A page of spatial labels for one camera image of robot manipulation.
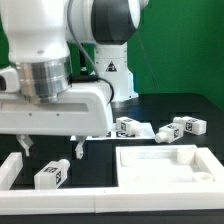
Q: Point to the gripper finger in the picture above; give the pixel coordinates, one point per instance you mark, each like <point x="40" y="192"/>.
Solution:
<point x="26" y="142"/>
<point x="79" y="147"/>

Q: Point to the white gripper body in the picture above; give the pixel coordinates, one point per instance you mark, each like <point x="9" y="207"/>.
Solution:
<point x="82" y="110"/>

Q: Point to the white square tabletop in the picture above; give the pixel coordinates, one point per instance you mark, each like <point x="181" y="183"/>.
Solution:
<point x="168" y="169"/>

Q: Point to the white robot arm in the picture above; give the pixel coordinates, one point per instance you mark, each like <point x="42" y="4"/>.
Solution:
<point x="68" y="62"/>

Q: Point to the white U-shaped fence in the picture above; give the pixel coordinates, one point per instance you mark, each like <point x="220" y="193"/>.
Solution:
<point x="90" y="200"/>

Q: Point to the white tag sheet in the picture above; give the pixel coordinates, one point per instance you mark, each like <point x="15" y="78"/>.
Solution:
<point x="141" y="131"/>

